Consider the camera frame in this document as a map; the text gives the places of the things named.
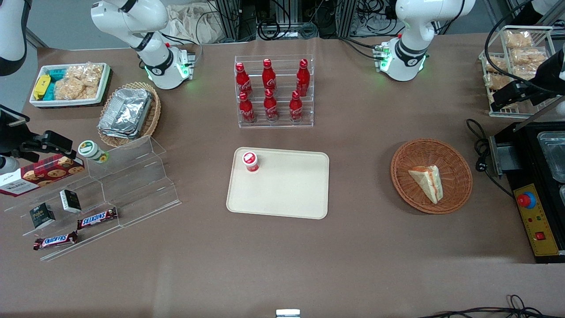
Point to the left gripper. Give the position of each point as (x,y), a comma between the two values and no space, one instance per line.
(548,73)

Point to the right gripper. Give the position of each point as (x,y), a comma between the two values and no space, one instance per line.
(9,133)

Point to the triangle sandwich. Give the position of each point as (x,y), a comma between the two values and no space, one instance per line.
(430,183)

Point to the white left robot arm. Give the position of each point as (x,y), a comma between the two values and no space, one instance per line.
(406,53)

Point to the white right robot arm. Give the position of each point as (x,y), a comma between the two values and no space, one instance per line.
(154,57)

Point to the oval light wicker basket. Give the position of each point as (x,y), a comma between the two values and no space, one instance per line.
(153,119)

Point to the round brown wicker basket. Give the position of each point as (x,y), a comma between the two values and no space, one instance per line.
(412,196)

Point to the beige plastic tray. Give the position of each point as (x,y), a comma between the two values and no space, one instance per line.
(287,190)

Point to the bagged fried snack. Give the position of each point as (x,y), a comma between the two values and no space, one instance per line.
(496,81)
(496,65)
(525,71)
(527,56)
(517,39)

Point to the green lid jar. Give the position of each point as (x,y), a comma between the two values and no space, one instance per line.
(90,150)

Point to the red walkers cookie box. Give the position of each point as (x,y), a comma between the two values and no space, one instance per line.
(42,174)

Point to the grey metal bar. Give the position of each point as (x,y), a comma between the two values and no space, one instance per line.
(540,113)

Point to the white rectangular bin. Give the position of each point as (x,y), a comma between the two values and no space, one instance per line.
(66,102)

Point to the teal snack packet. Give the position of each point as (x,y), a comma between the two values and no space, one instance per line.
(56,73)
(50,92)

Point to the black appliance with yellow panel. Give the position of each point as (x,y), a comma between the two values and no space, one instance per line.
(525,150)

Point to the yellow snack packet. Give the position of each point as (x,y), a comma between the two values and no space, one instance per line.
(42,87)

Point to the small black box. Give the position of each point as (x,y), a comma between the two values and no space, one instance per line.
(70,201)
(42,216)

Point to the clear bag of crackers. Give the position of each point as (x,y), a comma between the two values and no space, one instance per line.
(79,81)

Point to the silver metal pan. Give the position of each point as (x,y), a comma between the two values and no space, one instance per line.
(554,154)

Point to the stacked foil containers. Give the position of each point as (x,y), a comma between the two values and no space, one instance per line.
(126,112)

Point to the snickers chocolate bar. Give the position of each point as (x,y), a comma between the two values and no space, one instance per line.
(55,241)
(97,218)

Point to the clear acrylic stepped shelf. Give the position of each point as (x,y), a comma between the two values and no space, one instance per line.
(141,185)

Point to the beige cloth bag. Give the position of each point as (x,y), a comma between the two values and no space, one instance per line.
(194,24)

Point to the red cola bottle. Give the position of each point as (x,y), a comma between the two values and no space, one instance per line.
(269,76)
(295,108)
(270,107)
(303,77)
(246,109)
(241,80)

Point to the red lid cup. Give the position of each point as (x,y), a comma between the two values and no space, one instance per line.
(250,161)

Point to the clear acrylic bottle rack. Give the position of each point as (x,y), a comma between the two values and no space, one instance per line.
(284,66)

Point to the small white object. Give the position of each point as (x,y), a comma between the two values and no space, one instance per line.
(288,313)

